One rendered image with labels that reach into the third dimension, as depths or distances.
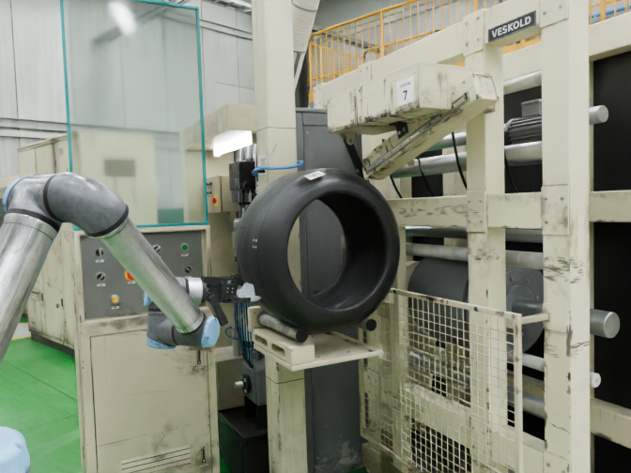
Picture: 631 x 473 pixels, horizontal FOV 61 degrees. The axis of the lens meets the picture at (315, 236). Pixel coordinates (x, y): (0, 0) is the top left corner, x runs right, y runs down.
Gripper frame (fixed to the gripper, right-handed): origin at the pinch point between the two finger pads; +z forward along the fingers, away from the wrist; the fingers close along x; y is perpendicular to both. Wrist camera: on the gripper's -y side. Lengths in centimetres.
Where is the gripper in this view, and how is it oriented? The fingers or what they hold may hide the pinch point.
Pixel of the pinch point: (257, 299)
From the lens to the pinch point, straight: 184.3
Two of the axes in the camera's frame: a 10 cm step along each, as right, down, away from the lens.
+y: 0.8, -10.0, 0.1
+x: -4.6, -0.3, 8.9
